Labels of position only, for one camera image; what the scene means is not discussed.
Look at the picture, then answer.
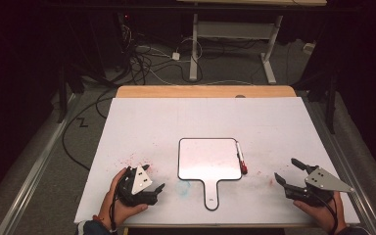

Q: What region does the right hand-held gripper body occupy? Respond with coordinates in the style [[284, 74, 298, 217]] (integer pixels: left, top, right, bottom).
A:
[[283, 164, 355, 208]]

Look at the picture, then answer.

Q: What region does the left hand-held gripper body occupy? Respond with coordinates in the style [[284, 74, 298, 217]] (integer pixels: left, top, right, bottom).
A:
[[115, 164, 161, 208]]

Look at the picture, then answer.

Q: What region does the white marker with red cap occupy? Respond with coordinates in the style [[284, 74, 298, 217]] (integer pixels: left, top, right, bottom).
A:
[[234, 140, 249, 175]]

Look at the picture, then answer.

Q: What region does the small whiteboard with handle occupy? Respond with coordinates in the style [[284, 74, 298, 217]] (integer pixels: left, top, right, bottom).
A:
[[177, 137, 243, 212]]

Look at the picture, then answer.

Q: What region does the person's right hand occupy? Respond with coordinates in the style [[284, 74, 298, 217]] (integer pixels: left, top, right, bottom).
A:
[[292, 191, 348, 234]]

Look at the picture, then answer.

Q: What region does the person's left hand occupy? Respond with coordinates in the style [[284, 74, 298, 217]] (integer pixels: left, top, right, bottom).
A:
[[97, 166, 150, 230]]

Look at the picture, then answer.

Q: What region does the large white table sheet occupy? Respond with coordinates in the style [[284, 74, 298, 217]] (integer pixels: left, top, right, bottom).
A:
[[73, 96, 361, 227]]

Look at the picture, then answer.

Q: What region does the black metal stand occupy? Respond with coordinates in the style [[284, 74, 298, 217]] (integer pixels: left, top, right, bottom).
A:
[[306, 65, 340, 135], [56, 58, 86, 125]]

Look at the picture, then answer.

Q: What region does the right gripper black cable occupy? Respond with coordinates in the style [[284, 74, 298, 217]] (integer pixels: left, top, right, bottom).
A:
[[316, 193, 339, 235]]

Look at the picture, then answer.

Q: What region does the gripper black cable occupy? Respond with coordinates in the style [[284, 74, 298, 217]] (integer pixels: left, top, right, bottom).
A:
[[109, 190, 121, 234], [316, 193, 339, 235]]

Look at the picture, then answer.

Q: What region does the metal floor rail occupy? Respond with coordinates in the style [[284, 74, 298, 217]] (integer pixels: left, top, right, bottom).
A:
[[302, 94, 376, 235], [0, 92, 80, 235]]

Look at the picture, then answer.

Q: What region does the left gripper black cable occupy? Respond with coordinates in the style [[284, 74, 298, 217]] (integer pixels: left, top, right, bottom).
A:
[[109, 190, 121, 234]]

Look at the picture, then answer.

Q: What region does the red bracelet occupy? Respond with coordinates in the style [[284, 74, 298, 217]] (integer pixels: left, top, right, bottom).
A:
[[92, 214, 118, 234]]

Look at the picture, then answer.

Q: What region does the long black floor cable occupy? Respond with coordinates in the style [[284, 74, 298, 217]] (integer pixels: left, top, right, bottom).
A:
[[61, 87, 118, 172]]

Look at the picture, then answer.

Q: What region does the bundle of black cables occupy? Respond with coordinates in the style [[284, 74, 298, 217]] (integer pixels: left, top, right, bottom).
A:
[[117, 23, 205, 86]]

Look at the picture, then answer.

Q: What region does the thin white floor cable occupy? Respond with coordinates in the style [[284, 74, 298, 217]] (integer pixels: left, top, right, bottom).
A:
[[143, 65, 257, 87]]

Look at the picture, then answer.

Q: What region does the white metal desk frame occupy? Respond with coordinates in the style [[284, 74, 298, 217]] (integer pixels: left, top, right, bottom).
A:
[[175, 0, 327, 85]]

